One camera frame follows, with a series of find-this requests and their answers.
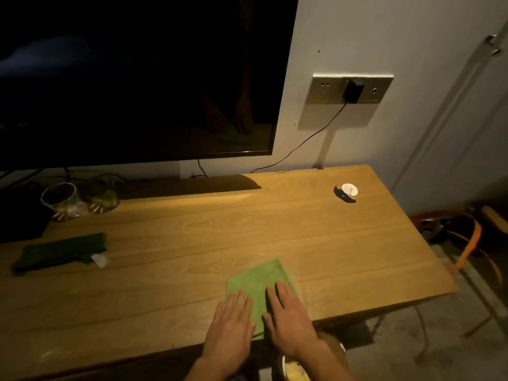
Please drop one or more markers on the person's left hand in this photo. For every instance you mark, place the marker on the person's left hand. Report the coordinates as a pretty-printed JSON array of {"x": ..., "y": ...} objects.
[{"x": 230, "y": 337}]

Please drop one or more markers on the person's right hand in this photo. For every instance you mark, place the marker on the person's right hand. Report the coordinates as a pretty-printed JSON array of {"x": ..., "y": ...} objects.
[{"x": 291, "y": 325}]

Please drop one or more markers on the light green cloth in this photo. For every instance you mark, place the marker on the light green cloth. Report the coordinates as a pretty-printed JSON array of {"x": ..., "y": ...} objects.
[{"x": 254, "y": 281}]

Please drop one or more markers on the dark green cloth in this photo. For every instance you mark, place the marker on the dark green cloth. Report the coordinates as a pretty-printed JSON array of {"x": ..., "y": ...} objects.
[{"x": 59, "y": 251}]

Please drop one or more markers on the clear round bin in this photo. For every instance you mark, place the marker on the clear round bin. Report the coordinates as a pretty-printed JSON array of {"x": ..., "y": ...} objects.
[{"x": 295, "y": 373}]

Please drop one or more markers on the wooden table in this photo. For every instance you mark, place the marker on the wooden table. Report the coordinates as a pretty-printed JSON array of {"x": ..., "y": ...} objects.
[{"x": 198, "y": 226}]

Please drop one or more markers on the black curved patch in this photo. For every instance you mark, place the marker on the black curved patch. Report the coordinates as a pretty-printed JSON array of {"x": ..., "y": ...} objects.
[{"x": 341, "y": 194}]

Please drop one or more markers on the white round disc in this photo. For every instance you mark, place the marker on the white round disc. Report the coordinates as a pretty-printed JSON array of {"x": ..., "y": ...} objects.
[{"x": 350, "y": 189}]

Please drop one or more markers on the gold coaster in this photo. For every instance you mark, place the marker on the gold coaster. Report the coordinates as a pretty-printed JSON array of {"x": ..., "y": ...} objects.
[
  {"x": 95, "y": 209},
  {"x": 59, "y": 217}
]

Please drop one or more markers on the green drinking glass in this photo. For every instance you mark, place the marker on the green drinking glass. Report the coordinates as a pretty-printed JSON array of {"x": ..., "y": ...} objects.
[{"x": 103, "y": 198}]

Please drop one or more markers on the clear drinking glass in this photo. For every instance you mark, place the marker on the clear drinking glass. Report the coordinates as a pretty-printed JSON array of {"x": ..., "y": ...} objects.
[{"x": 63, "y": 198}]

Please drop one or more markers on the tan wooden object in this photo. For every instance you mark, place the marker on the tan wooden object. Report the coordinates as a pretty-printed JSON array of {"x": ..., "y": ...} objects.
[{"x": 496, "y": 220}]

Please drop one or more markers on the black flat box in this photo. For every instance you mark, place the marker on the black flat box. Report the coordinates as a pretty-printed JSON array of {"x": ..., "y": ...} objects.
[{"x": 20, "y": 218}]

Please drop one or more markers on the black power adapter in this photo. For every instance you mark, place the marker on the black power adapter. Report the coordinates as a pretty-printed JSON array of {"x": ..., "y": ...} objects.
[{"x": 353, "y": 91}]

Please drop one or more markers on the black television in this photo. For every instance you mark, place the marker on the black television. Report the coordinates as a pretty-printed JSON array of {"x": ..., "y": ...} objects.
[{"x": 139, "y": 75}]

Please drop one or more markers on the metal wall socket panel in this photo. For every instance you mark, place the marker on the metal wall socket panel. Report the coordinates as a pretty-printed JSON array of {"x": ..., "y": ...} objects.
[{"x": 323, "y": 91}]

